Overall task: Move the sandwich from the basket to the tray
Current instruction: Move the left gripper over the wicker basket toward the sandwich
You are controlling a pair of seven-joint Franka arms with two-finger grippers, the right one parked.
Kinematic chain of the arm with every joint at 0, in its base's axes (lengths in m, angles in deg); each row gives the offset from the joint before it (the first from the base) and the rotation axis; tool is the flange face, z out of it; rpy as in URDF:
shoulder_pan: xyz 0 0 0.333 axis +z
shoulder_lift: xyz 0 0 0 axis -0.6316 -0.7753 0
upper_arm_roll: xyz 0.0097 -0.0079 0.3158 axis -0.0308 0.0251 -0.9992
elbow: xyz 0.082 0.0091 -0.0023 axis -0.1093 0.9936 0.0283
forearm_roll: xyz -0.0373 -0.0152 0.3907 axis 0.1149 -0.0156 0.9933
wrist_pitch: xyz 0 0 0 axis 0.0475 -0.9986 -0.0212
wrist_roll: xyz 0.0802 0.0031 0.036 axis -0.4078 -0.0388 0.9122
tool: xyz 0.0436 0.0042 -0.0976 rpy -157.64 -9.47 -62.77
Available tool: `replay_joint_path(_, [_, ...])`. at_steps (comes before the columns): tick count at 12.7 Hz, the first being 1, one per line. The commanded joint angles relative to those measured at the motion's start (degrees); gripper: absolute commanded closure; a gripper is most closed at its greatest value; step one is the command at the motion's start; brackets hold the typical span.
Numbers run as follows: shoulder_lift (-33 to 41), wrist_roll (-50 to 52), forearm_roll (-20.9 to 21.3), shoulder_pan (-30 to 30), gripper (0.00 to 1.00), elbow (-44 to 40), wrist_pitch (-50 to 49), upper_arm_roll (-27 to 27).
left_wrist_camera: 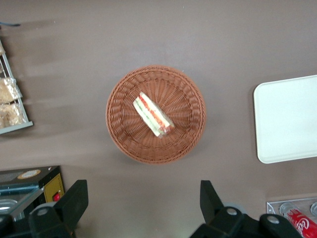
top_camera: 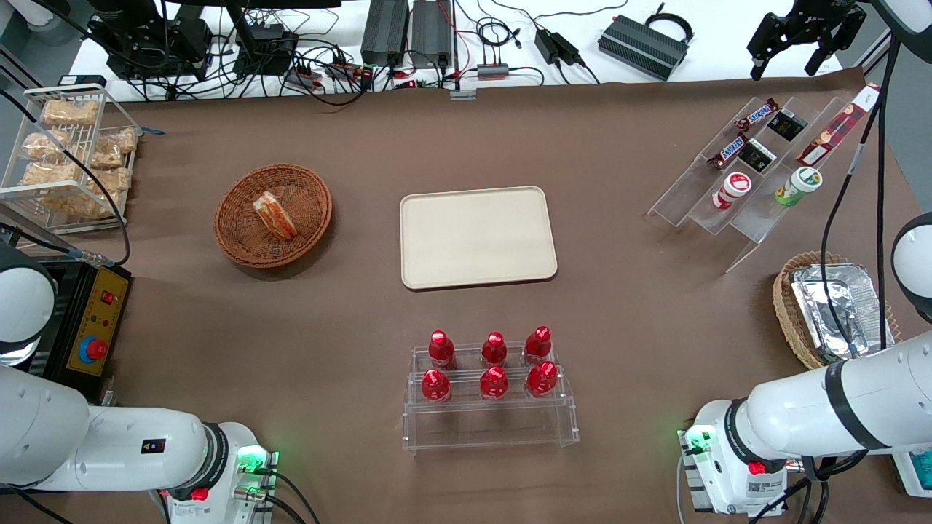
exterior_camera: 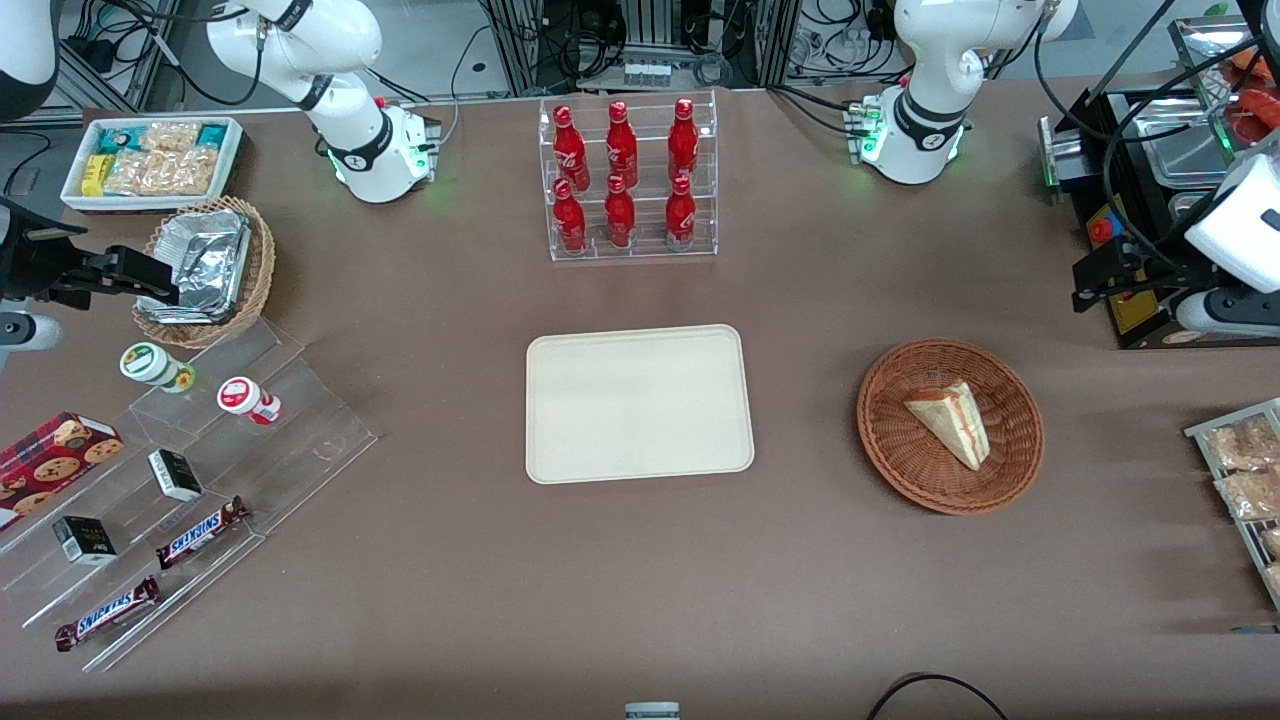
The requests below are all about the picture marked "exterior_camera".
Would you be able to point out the green cap yogurt bottle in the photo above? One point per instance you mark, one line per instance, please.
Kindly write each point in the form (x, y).
(150, 362)

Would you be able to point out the tray of wrapped pastries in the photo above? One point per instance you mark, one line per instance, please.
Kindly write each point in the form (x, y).
(1195, 432)

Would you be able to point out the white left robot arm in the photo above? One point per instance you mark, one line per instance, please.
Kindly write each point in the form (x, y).
(920, 165)

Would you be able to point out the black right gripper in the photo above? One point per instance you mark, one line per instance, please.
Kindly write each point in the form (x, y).
(30, 266)

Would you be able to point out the white power strip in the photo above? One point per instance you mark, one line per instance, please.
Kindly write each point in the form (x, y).
(646, 75)

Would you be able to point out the small black box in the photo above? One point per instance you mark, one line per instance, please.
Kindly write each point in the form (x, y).
(85, 540)
(175, 475)

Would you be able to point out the round brown wicker basket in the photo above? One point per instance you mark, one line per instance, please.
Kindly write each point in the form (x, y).
(900, 450)

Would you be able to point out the bagged bread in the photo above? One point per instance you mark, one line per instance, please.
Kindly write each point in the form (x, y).
(1274, 580)
(1245, 445)
(1272, 542)
(1255, 495)

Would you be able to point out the white plastic bin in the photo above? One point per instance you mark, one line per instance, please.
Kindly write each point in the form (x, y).
(150, 205)

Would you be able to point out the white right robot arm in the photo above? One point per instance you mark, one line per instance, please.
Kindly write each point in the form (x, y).
(375, 170)

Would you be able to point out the red food item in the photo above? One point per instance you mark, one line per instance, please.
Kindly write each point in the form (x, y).
(1262, 115)
(1258, 60)

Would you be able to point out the clear acrylic step shelf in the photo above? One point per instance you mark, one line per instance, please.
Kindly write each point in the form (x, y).
(300, 440)

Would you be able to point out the red emergency stop button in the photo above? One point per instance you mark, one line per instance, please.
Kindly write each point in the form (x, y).
(1101, 230)

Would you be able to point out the aluminium foil tray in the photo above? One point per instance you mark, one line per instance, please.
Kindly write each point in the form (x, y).
(195, 232)
(205, 285)

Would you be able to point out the triangular sandwich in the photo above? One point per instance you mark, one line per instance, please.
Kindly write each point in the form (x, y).
(950, 425)

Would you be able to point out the clear bag of crackers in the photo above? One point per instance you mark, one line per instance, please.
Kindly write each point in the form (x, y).
(195, 170)
(170, 135)
(138, 175)

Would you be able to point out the clear acrylic bottle rack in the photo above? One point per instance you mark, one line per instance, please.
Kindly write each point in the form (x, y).
(650, 245)

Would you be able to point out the teal snack packet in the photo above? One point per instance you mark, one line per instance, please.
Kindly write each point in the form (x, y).
(212, 133)
(118, 138)

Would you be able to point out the Snickers chocolate bar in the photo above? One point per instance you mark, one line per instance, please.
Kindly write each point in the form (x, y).
(108, 613)
(200, 533)

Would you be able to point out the grey device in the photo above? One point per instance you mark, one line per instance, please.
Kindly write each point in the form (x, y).
(652, 712)

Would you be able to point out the red cookie box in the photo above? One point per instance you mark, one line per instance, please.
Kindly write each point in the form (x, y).
(50, 465)

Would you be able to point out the cream rectangular tray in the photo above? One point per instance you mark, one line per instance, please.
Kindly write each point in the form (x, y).
(640, 405)

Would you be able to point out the red cap yogurt bottle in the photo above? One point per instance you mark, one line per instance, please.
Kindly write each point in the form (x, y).
(245, 398)

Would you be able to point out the yellow snack packet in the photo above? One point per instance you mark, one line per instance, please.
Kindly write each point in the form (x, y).
(95, 173)

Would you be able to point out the red cola bottle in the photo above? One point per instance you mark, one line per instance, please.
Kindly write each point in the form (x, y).
(570, 218)
(621, 142)
(569, 145)
(619, 212)
(680, 212)
(683, 138)

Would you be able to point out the light brown wicker basket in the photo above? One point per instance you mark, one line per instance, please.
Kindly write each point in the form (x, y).
(262, 270)

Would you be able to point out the aluminium frame rack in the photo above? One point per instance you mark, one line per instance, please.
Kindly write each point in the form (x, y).
(515, 45)

